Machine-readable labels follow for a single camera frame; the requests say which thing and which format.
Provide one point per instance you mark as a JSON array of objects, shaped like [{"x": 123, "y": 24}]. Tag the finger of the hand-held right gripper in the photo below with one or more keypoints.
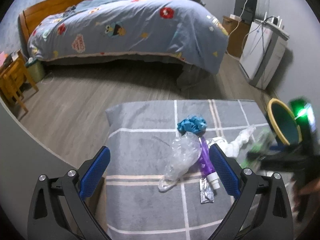
[
  {"x": 253, "y": 158},
  {"x": 275, "y": 147}
]

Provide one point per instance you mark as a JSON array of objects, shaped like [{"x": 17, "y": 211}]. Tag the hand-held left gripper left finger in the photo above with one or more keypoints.
[{"x": 95, "y": 172}]

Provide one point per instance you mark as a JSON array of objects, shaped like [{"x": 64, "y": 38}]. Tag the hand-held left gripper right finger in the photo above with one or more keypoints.
[{"x": 223, "y": 172}]

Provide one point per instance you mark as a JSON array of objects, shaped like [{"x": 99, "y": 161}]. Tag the green and white box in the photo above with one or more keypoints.
[{"x": 257, "y": 142}]

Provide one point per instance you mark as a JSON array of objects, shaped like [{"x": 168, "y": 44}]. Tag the white plastic bag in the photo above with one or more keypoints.
[{"x": 237, "y": 142}]

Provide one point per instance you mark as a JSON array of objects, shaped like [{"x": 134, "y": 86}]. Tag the purple tube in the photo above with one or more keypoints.
[{"x": 206, "y": 157}]

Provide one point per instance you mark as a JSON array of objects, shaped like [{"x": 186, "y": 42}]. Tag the silver sachet wrapper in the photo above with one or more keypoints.
[{"x": 206, "y": 192}]

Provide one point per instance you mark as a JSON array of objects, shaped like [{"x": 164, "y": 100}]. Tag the teal bin with yellow rim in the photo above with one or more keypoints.
[{"x": 285, "y": 122}]

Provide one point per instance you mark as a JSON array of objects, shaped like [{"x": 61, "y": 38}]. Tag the crushed clear plastic bottle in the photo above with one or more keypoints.
[{"x": 182, "y": 155}]

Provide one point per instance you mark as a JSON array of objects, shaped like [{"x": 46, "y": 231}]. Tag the person's right hand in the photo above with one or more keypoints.
[{"x": 308, "y": 191}]

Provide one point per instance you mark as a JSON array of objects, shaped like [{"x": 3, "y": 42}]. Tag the white air purifier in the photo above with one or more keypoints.
[{"x": 270, "y": 57}]

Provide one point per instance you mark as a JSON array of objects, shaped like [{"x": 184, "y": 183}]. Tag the green bin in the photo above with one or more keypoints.
[{"x": 37, "y": 71}]

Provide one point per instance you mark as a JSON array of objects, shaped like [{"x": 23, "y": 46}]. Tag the wooden cabinet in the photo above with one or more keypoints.
[{"x": 235, "y": 37}]

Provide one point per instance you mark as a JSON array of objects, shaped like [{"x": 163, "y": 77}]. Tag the white router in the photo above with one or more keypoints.
[{"x": 276, "y": 23}]

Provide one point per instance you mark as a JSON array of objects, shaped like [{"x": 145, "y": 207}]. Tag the wooden nightstand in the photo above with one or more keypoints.
[{"x": 13, "y": 77}]

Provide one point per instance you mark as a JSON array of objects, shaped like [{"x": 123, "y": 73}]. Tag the black monitor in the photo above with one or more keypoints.
[{"x": 243, "y": 5}]

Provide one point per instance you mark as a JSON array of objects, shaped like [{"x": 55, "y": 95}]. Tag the bed with cartoon duvet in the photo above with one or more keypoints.
[{"x": 140, "y": 27}]

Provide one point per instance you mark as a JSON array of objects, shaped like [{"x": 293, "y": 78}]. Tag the wooden bed frame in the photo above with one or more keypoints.
[{"x": 50, "y": 7}]

